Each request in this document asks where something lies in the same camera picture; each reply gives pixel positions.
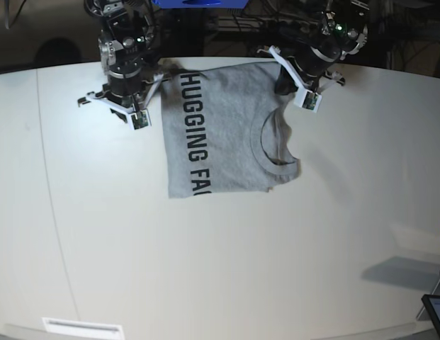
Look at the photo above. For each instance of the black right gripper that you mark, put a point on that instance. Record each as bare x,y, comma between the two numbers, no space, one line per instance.
128,93

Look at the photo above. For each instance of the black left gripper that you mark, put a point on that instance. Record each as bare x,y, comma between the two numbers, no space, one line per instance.
311,63

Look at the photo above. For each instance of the grey T-shirt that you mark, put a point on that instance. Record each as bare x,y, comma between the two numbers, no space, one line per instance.
224,131

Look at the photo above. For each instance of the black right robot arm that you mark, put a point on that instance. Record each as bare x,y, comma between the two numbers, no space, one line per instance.
127,60

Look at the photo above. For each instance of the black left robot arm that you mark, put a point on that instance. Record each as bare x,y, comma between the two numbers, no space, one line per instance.
320,34

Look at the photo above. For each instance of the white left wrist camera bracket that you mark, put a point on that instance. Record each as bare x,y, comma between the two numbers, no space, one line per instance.
308,95

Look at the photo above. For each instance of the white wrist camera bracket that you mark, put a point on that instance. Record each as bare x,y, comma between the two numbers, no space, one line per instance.
308,95
100,98

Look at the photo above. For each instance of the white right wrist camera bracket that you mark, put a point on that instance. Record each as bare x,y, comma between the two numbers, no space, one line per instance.
100,98

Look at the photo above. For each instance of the tablet with dark frame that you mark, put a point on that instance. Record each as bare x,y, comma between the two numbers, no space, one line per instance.
431,304

